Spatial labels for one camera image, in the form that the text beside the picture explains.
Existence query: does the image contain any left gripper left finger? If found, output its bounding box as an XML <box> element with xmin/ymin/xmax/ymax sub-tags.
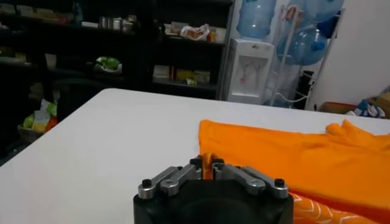
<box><xmin>137</xmin><ymin>156</ymin><xmax>204</xmax><ymax>200</ymax></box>

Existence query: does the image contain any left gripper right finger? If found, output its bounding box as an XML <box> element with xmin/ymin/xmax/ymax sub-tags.
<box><xmin>211</xmin><ymin>156</ymin><xmax>290</xmax><ymax>200</ymax></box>

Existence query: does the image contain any orange t-shirt white logo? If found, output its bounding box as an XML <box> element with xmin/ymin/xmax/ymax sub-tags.
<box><xmin>197</xmin><ymin>119</ymin><xmax>390</xmax><ymax>224</ymax></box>

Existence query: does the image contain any white water dispenser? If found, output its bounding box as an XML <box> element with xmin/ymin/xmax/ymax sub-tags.
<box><xmin>226</xmin><ymin>37</ymin><xmax>275</xmax><ymax>106</ymax></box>

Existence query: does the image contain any yellow green product box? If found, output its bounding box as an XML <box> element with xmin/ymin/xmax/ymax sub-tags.
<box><xmin>174</xmin><ymin>69</ymin><xmax>196</xmax><ymax>83</ymax></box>

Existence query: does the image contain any white green product box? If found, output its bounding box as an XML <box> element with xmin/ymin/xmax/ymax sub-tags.
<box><xmin>193</xmin><ymin>70</ymin><xmax>211</xmax><ymax>85</ymax></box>

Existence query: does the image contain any red white product box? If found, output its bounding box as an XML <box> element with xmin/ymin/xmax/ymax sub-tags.
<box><xmin>152</xmin><ymin>64</ymin><xmax>175</xmax><ymax>81</ymax></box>

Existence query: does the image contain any open brown cardboard box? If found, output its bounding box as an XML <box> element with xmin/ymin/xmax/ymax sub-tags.
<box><xmin>317</xmin><ymin>101</ymin><xmax>358</xmax><ymax>115</ymax></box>

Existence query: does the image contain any black shelving unit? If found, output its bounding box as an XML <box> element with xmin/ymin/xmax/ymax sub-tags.
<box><xmin>0</xmin><ymin>0</ymin><xmax>236</xmax><ymax>102</ymax></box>

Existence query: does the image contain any white metal jug rack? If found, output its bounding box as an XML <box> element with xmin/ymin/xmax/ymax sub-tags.
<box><xmin>267</xmin><ymin>4</ymin><xmax>347</xmax><ymax>110</ymax></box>

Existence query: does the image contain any orange snack packet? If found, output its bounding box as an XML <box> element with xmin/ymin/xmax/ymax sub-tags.
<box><xmin>44</xmin><ymin>117</ymin><xmax>59</xmax><ymax>133</ymax></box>

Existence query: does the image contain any green vegetable bag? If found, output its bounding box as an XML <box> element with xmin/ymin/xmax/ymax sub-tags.
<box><xmin>93</xmin><ymin>55</ymin><xmax>123</xmax><ymax>74</ymax></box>

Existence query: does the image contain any green white snack bag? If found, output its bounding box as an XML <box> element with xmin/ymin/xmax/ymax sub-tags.
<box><xmin>45</xmin><ymin>101</ymin><xmax>59</xmax><ymax>117</ymax></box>

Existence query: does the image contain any blue white bag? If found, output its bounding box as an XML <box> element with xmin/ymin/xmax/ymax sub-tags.
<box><xmin>353</xmin><ymin>98</ymin><xmax>386</xmax><ymax>119</ymax></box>

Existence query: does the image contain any white yellow carton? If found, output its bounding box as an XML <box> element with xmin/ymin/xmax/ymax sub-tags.
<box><xmin>31</xmin><ymin>109</ymin><xmax>51</xmax><ymax>133</ymax></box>

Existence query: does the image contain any brown grocery basket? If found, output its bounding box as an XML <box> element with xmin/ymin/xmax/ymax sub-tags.
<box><xmin>16</xmin><ymin>122</ymin><xmax>47</xmax><ymax>144</ymax></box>

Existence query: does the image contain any white plastic food bag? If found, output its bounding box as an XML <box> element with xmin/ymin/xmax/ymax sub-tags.
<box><xmin>179</xmin><ymin>23</ymin><xmax>211</xmax><ymax>42</ymax></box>

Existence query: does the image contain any green round fruit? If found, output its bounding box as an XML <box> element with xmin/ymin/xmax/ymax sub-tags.
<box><xmin>23</xmin><ymin>113</ymin><xmax>35</xmax><ymax>130</ymax></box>

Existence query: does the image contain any blue labelled water jug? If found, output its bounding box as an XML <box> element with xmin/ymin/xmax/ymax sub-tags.
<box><xmin>236</xmin><ymin>0</ymin><xmax>278</xmax><ymax>41</ymax></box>

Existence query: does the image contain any white pink hanging bag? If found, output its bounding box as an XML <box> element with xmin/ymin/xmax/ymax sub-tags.
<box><xmin>281</xmin><ymin>4</ymin><xmax>306</xmax><ymax>32</ymax></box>

